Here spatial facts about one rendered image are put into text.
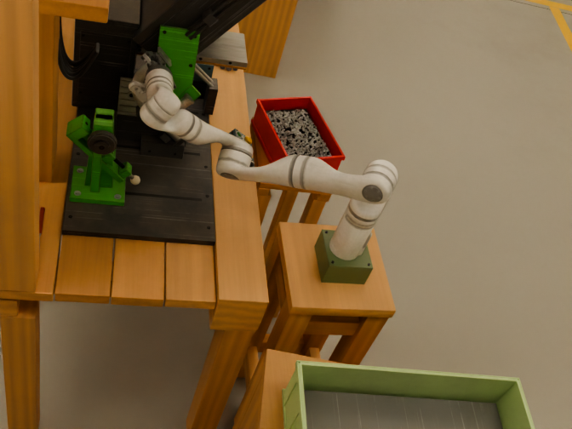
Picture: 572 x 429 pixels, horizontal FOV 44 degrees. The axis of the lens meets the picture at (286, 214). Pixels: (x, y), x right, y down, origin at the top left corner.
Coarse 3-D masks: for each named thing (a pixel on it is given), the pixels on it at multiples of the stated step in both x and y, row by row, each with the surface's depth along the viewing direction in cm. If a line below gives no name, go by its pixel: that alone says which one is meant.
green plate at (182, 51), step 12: (168, 36) 203; (180, 36) 203; (168, 48) 204; (180, 48) 205; (192, 48) 206; (180, 60) 207; (192, 60) 208; (180, 72) 209; (192, 72) 210; (180, 84) 211
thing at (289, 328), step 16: (272, 256) 226; (272, 272) 228; (272, 288) 234; (272, 304) 241; (288, 320) 205; (304, 320) 206; (320, 320) 212; (336, 320) 213; (352, 320) 215; (368, 320) 211; (384, 320) 212; (256, 336) 256; (272, 336) 219; (288, 336) 212; (304, 336) 267; (320, 336) 261; (352, 336) 220; (368, 336) 218; (256, 352) 259; (304, 352) 269; (336, 352) 233; (352, 352) 224; (240, 368) 271; (256, 368) 236
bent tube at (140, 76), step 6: (162, 54) 201; (162, 60) 203; (168, 60) 203; (144, 66) 203; (138, 72) 204; (144, 72) 204; (138, 78) 204; (144, 78) 205; (138, 102) 209; (174, 138) 217
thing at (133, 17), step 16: (112, 0) 209; (128, 0) 211; (112, 16) 204; (128, 16) 205; (80, 32) 204; (96, 32) 205; (112, 32) 206; (128, 32) 206; (80, 48) 208; (112, 48) 209; (128, 48) 210; (96, 64) 213; (112, 64) 213; (128, 64) 214; (80, 80) 217; (96, 80) 217; (112, 80) 218; (80, 96) 221; (96, 96) 222; (112, 96) 222
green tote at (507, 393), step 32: (288, 384) 182; (320, 384) 183; (352, 384) 184; (384, 384) 185; (416, 384) 186; (448, 384) 187; (480, 384) 188; (512, 384) 189; (288, 416) 178; (512, 416) 187
